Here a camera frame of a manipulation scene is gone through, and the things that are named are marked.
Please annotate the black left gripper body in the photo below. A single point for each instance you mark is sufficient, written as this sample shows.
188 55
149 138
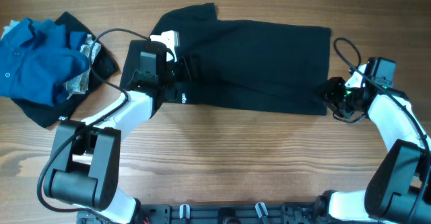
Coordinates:
180 69

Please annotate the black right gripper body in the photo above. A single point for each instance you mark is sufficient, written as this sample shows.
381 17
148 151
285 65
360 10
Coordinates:
343 99

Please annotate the black polo shirt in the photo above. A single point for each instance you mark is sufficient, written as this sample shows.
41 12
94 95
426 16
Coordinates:
245 64

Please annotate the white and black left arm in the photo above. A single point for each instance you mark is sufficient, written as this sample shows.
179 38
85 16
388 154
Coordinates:
83 168

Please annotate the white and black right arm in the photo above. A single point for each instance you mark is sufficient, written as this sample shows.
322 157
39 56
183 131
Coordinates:
399 191

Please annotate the black shirt in pile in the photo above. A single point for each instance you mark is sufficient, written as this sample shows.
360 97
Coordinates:
104 65

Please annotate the grey patterned garment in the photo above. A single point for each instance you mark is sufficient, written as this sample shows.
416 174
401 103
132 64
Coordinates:
79 85

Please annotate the blue polo shirt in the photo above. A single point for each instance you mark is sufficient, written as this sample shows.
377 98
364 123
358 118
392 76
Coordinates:
39 60

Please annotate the white garment under pile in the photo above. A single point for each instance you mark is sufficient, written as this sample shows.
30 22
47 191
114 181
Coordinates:
11 30

